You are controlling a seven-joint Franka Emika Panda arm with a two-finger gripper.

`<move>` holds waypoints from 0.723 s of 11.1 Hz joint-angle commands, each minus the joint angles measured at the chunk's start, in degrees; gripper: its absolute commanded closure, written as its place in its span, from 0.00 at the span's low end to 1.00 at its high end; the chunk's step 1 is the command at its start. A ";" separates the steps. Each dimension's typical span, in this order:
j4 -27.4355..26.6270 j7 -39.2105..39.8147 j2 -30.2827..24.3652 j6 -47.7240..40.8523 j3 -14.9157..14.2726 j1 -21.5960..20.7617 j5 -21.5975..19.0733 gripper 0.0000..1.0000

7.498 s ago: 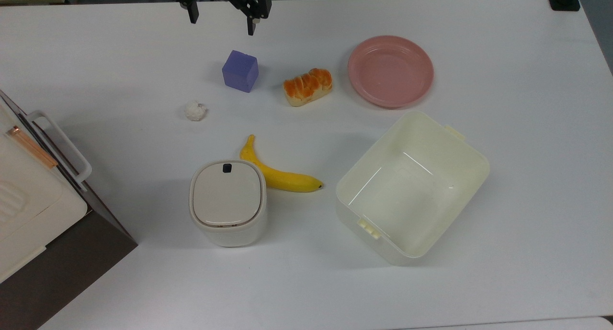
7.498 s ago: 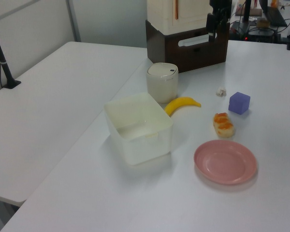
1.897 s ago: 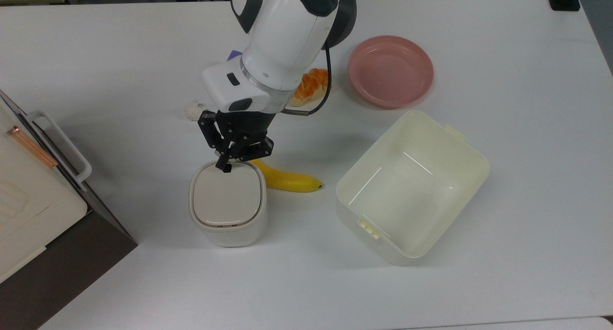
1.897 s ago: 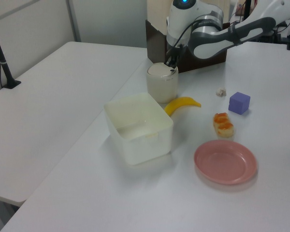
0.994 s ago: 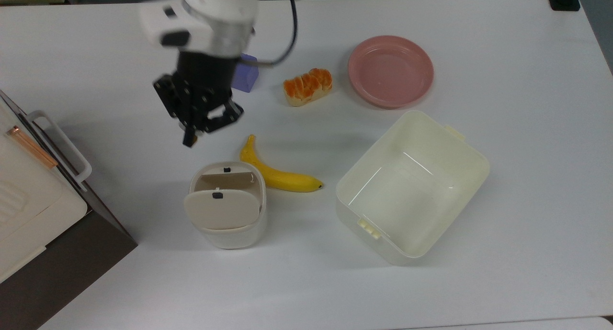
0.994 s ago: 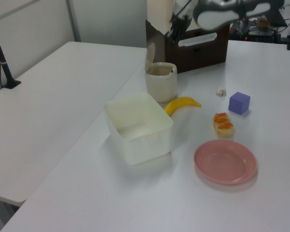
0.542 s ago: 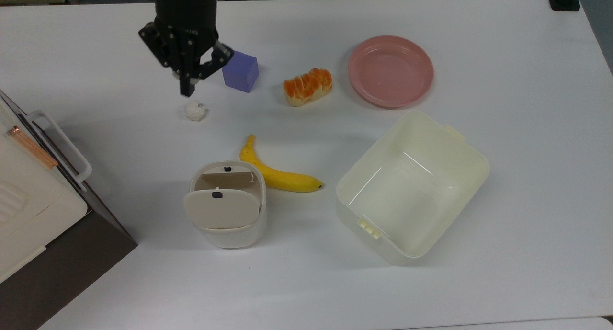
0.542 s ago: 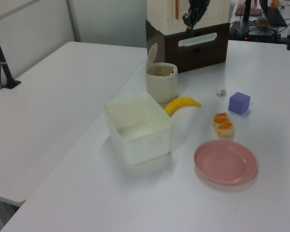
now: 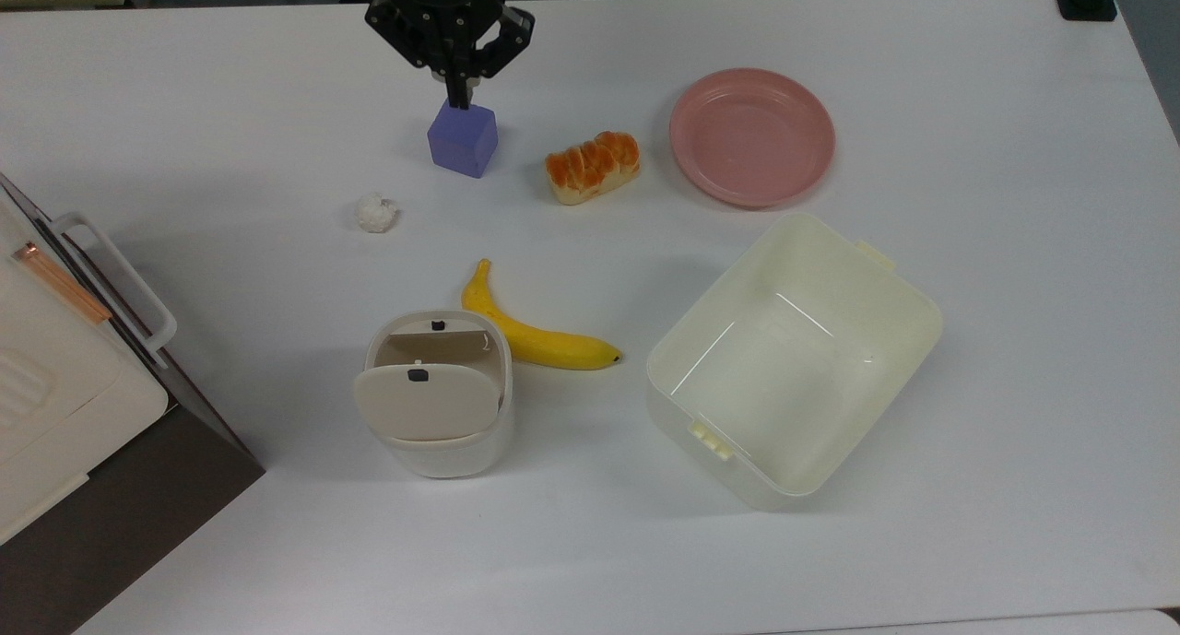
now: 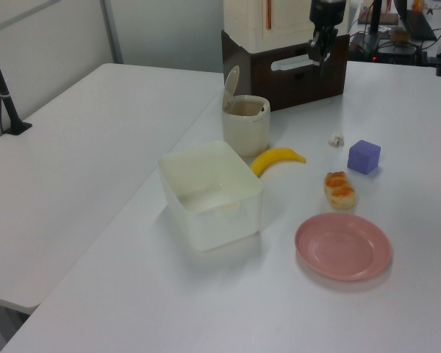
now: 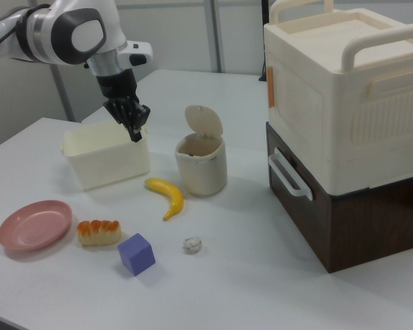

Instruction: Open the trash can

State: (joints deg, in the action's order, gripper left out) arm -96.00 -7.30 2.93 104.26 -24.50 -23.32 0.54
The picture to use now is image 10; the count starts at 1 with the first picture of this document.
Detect cream plastic storage bin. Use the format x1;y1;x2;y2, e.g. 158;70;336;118
157;140;264;253

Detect yellow banana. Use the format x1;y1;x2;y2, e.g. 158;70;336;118
249;146;306;179

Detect orange glazed bread loaf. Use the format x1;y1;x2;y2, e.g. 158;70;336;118
323;171;356;211

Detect white oven door handle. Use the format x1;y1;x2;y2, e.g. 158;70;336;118
270;54;314;72

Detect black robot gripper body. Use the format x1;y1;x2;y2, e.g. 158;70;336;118
307;24;340;62

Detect black monitor stand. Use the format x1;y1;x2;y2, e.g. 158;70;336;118
366;0;384;36

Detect white toy oven top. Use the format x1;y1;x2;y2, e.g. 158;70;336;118
223;0;351;53

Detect brown and cream cabinet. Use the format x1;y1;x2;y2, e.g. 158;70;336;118
220;29;348;113

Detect pink plastic plate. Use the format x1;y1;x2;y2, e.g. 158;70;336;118
294;212;392;282

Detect small cardboard box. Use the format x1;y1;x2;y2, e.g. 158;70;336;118
388;27;412;42

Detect black pole with clamp base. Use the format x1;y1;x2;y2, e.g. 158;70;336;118
0;27;33;137

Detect black laptop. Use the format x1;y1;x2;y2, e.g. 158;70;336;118
396;0;439;42

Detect black electronics unit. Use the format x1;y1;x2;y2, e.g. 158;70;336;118
348;31;429;64

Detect purple foam cube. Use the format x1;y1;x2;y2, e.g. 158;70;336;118
346;139;382;176

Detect cream lidded trash can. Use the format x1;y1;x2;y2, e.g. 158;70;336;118
220;65;271;158

